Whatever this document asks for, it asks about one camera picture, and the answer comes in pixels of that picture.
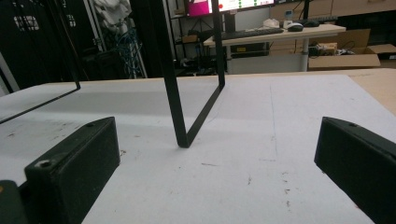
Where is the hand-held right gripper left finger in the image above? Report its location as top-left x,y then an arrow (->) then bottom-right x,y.
23,116 -> 121,224

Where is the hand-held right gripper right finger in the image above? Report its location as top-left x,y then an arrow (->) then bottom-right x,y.
314,116 -> 396,224

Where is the open cardboard box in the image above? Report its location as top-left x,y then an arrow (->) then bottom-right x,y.
307,28 -> 396,71

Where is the black server rack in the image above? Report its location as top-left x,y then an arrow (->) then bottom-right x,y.
0,0 -> 104,91

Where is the light wooden desk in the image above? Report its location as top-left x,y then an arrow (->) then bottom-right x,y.
203,23 -> 347,75

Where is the computer mouse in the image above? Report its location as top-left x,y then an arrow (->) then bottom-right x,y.
286,22 -> 304,33

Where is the white cloth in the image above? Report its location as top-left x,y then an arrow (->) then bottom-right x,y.
92,0 -> 133,35

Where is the black keyboard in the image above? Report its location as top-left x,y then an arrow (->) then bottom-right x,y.
213,27 -> 285,41

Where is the computer monitor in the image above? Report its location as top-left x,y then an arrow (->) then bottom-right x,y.
186,0 -> 276,18

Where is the black metal frame stand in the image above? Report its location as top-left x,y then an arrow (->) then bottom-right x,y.
0,0 -> 81,125

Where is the bundle of blue cables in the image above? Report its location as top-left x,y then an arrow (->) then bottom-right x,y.
112,27 -> 145,78

